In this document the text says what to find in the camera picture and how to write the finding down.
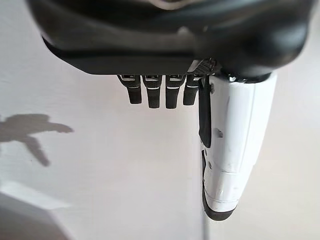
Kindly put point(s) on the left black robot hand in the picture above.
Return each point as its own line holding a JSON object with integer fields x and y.
{"x": 150, "y": 37}

